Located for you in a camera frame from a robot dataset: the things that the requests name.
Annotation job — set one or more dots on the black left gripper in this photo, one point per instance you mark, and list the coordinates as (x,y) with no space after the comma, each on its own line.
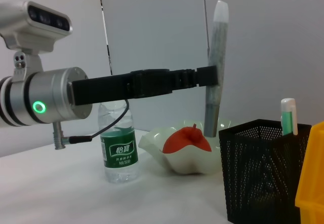
(106,89)

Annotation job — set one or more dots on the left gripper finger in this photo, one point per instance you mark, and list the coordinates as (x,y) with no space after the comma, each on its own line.
(206,76)

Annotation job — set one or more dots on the grey marker pen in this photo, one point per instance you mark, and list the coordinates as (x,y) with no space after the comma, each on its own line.
(219,44)

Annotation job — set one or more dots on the clear green-label water bottle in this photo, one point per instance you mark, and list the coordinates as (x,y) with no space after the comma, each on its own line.
(121,153)

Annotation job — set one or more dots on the red-orange fruit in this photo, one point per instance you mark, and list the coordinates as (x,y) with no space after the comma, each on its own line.
(187,140)

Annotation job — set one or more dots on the mint green pen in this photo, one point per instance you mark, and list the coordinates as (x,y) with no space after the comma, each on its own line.
(288,117)

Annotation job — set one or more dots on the pale green glass fruit plate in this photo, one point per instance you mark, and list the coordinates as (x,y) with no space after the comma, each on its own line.
(192,160)

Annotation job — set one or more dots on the black mesh pen holder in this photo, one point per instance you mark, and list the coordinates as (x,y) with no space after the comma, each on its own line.
(260,173)

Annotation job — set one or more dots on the yellow plastic bin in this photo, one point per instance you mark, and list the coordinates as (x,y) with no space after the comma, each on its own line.
(314,183)

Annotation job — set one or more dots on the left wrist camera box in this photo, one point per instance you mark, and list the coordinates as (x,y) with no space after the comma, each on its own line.
(30,29)

